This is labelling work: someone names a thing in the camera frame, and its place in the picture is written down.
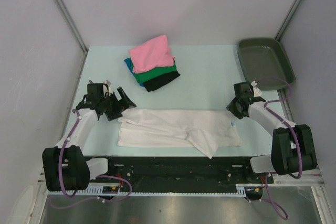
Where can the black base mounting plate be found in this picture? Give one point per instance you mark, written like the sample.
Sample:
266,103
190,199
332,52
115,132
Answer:
190,175

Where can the green folded t shirt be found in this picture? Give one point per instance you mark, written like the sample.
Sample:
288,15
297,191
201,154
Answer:
155,72

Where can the white t shirt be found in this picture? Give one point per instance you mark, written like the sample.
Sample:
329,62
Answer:
204,130

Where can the pink folded t shirt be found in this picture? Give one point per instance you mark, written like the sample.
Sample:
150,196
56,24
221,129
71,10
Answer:
151,54

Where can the dark green plastic bin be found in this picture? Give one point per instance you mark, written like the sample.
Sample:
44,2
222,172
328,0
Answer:
264,60

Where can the black folded t shirt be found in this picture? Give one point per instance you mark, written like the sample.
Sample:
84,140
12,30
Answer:
160,81

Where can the aluminium frame post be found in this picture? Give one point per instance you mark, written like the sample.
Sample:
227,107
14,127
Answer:
71,25
289,17

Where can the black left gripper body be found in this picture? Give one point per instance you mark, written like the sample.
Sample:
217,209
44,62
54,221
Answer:
112,106

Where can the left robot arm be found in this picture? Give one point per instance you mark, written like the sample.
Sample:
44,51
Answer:
65,166

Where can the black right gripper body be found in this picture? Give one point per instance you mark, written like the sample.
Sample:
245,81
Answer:
233,107

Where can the left aluminium frame post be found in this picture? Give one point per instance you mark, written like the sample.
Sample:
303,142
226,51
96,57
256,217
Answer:
71,25

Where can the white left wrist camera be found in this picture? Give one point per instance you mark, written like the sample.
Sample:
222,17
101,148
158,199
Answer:
107,91

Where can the white slotted cable duct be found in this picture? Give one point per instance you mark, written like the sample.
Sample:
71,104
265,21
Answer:
101,190

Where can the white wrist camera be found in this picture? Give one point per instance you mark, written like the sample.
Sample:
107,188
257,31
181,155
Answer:
255,90
107,91

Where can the blue folded t shirt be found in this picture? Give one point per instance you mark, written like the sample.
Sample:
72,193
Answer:
129,64

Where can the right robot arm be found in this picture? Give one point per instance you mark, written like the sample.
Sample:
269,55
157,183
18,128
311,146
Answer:
292,147

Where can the right aluminium frame post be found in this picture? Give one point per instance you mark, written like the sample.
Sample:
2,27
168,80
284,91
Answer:
289,17

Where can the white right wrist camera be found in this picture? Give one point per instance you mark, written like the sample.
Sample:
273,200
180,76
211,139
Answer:
255,90

